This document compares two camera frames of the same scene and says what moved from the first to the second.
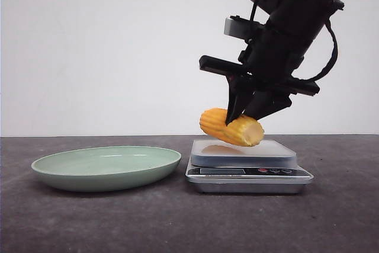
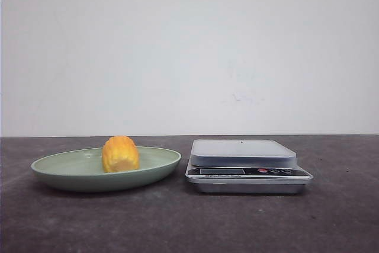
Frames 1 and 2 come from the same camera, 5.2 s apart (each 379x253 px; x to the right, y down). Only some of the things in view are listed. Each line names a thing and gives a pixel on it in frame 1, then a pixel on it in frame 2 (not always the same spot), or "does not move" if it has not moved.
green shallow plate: [106, 168] does not move
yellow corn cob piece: [244, 130] to [119, 154]
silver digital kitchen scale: [269, 167] does not move
